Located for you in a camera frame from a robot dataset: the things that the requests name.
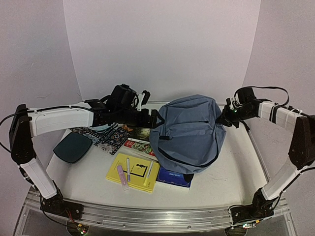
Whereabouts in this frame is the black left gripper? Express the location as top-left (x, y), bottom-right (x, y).
top-left (117, 107), bottom-right (167, 129)

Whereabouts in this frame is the blue grey backpack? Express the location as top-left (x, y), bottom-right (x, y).
top-left (149, 94), bottom-right (226, 175)

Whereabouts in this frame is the white purple pen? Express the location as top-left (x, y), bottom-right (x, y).
top-left (126, 158), bottom-right (131, 182)

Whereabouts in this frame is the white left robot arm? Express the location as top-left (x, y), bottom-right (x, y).
top-left (9, 84), bottom-right (164, 220)

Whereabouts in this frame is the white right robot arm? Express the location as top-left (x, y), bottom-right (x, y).
top-left (216, 86), bottom-right (315, 227)

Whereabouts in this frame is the green Alice in Wonderland book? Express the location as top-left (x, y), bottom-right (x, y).
top-left (128, 128), bottom-right (151, 144)

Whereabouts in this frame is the red floral book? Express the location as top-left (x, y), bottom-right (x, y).
top-left (124, 140), bottom-right (155, 157)

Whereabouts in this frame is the patterned patchwork placemat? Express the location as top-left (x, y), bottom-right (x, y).
top-left (70, 124), bottom-right (131, 155)

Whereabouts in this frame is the cream and blue plate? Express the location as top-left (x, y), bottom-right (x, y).
top-left (88, 125), bottom-right (110, 132)

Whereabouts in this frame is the yellow book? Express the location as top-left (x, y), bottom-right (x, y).
top-left (106, 153), bottom-right (160, 193)

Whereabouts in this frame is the dark blue book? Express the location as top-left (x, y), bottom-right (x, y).
top-left (156, 167), bottom-right (194, 190)

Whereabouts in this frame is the yellow white highlighter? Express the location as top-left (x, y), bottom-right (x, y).
top-left (143, 161), bottom-right (154, 186)

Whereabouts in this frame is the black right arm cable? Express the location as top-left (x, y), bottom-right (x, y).
top-left (233, 86), bottom-right (290, 106)

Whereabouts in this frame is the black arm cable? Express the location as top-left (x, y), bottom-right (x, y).
top-left (0, 112), bottom-right (18, 150)
top-left (233, 86), bottom-right (290, 106)

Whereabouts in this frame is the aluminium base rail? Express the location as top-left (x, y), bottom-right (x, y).
top-left (14, 188), bottom-right (297, 236)

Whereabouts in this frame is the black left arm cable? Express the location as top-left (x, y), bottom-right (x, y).
top-left (0, 112), bottom-right (18, 150)

